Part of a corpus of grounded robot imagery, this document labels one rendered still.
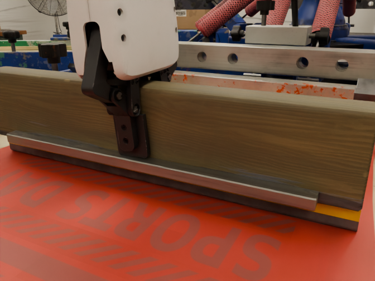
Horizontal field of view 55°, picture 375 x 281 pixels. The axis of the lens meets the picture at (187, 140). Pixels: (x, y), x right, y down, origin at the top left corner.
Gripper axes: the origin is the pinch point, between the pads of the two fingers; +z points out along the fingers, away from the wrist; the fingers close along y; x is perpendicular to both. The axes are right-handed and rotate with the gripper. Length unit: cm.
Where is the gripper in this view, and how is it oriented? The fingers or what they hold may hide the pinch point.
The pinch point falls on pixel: (143, 128)
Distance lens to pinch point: 34.0
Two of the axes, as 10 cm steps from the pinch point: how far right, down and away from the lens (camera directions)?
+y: -4.4, 3.3, -8.3
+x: 8.9, 0.8, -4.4
